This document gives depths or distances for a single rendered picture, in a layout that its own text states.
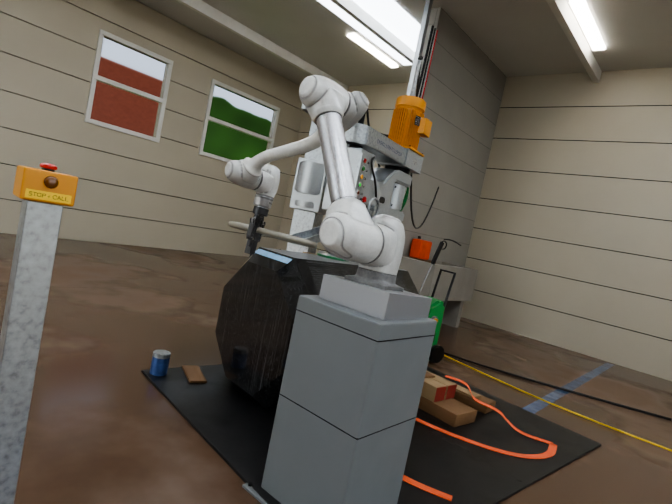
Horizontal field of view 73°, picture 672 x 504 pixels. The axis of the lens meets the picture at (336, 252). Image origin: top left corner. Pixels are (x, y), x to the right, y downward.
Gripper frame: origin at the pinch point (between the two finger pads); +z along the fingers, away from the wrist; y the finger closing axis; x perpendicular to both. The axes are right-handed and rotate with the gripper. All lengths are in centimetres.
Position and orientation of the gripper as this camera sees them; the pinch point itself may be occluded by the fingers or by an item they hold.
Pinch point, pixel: (251, 247)
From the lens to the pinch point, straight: 228.0
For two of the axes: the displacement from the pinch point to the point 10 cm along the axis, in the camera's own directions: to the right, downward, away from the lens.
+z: -2.6, 9.7, -0.1
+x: -9.3, -2.4, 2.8
